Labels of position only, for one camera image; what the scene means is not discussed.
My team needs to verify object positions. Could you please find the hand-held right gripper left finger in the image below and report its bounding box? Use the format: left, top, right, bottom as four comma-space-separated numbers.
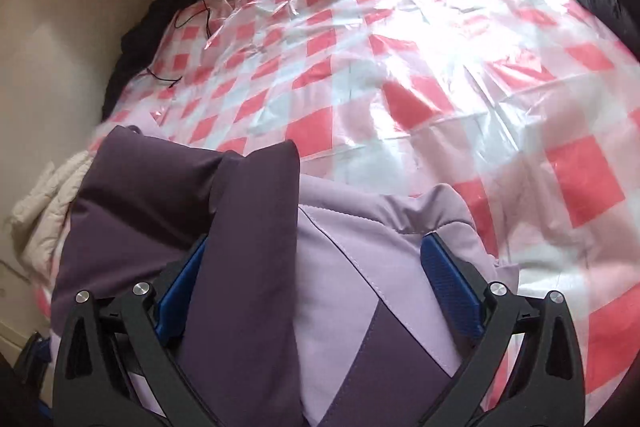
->
52, 234, 217, 427

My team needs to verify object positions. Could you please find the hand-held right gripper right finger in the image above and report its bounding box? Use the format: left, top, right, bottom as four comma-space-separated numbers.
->
419, 232, 586, 427

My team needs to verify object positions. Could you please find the purple two-tone jacket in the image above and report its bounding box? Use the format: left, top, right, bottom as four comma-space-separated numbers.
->
50, 124, 522, 427

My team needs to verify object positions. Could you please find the white quilted jacket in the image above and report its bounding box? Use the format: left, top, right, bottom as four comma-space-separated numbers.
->
9, 149, 97, 275

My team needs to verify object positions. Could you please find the clear plastic sheet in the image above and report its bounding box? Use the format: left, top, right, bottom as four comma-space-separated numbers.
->
115, 0, 640, 408

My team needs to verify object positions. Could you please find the black cloth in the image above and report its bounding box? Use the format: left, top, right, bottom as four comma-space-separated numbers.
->
101, 0, 207, 120

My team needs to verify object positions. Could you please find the black cable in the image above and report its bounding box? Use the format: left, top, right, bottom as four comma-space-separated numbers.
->
141, 0, 213, 84

